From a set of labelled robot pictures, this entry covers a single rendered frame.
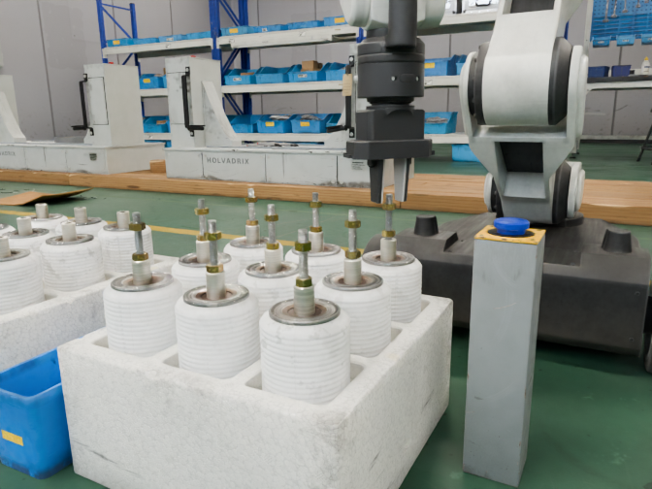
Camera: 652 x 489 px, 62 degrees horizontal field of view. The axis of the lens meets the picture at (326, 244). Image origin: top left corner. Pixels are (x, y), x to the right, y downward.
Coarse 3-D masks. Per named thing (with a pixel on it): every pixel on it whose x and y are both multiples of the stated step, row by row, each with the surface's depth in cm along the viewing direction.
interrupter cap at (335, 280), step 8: (336, 272) 70; (368, 272) 70; (328, 280) 67; (336, 280) 67; (368, 280) 67; (376, 280) 66; (336, 288) 64; (344, 288) 63; (352, 288) 63; (360, 288) 63; (368, 288) 64
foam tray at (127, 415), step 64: (448, 320) 80; (64, 384) 67; (128, 384) 61; (192, 384) 57; (256, 384) 59; (384, 384) 58; (448, 384) 84; (128, 448) 64; (192, 448) 58; (256, 448) 54; (320, 448) 50; (384, 448) 60
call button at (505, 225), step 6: (498, 222) 63; (504, 222) 62; (510, 222) 62; (516, 222) 62; (522, 222) 62; (528, 222) 62; (498, 228) 63; (504, 228) 62; (510, 228) 62; (516, 228) 62; (522, 228) 62; (528, 228) 62; (504, 234) 63; (510, 234) 62; (516, 234) 62; (522, 234) 63
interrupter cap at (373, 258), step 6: (372, 252) 80; (378, 252) 80; (396, 252) 80; (402, 252) 79; (366, 258) 77; (372, 258) 77; (378, 258) 78; (396, 258) 78; (402, 258) 77; (408, 258) 76; (414, 258) 76; (372, 264) 74; (378, 264) 74; (384, 264) 73; (390, 264) 73; (396, 264) 73; (402, 264) 74; (408, 264) 74
